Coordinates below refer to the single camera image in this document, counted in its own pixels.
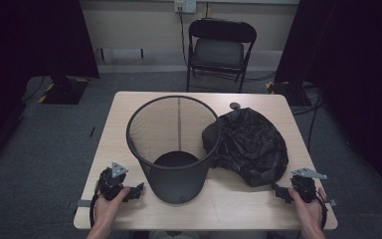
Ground person's left hand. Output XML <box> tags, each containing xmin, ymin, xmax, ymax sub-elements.
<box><xmin>93</xmin><ymin>186</ymin><xmax>131</xmax><ymax>233</ymax></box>

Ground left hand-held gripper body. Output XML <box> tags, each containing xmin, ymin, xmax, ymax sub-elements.
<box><xmin>97</xmin><ymin>161</ymin><xmax>129</xmax><ymax>202</ymax></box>

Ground black plastic garbage bag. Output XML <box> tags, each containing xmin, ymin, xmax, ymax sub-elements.
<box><xmin>201</xmin><ymin>107</ymin><xmax>289</xmax><ymax>188</ymax></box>

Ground left hand-held gripper cable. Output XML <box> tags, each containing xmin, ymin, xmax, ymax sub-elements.
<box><xmin>89</xmin><ymin>190</ymin><xmax>101</xmax><ymax>230</ymax></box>

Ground white wall outlet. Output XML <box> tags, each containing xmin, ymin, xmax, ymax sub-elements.
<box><xmin>174</xmin><ymin>0</ymin><xmax>197</xmax><ymax>14</ymax></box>

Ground dark curtain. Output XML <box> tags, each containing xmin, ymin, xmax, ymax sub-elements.
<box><xmin>274</xmin><ymin>0</ymin><xmax>382</xmax><ymax>202</ymax></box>
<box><xmin>0</xmin><ymin>0</ymin><xmax>100</xmax><ymax>173</ymax></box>

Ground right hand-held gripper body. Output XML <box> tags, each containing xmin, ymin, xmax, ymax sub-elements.
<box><xmin>289</xmin><ymin>167</ymin><xmax>328</xmax><ymax>204</ymax></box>

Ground black floor cables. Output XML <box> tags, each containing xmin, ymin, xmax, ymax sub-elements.
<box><xmin>290</xmin><ymin>84</ymin><xmax>326</xmax><ymax>152</ymax></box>

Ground black stand base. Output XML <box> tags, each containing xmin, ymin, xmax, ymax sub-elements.
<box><xmin>266</xmin><ymin>81</ymin><xmax>313</xmax><ymax>108</ymax></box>
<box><xmin>38</xmin><ymin>75</ymin><xmax>91</xmax><ymax>106</ymax></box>

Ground person's right hand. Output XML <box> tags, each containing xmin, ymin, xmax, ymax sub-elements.
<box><xmin>287</xmin><ymin>186</ymin><xmax>328</xmax><ymax>233</ymax></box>

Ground black mesh trash can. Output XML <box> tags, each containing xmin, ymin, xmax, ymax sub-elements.
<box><xmin>125</xmin><ymin>95</ymin><xmax>222</xmax><ymax>205</ymax></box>

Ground black wall outlet cable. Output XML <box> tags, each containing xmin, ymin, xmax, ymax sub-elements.
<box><xmin>177</xmin><ymin>7</ymin><xmax>189</xmax><ymax>68</ymax></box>

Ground black folding chair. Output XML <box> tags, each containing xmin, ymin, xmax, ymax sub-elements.
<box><xmin>185</xmin><ymin>17</ymin><xmax>258</xmax><ymax>94</ymax></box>

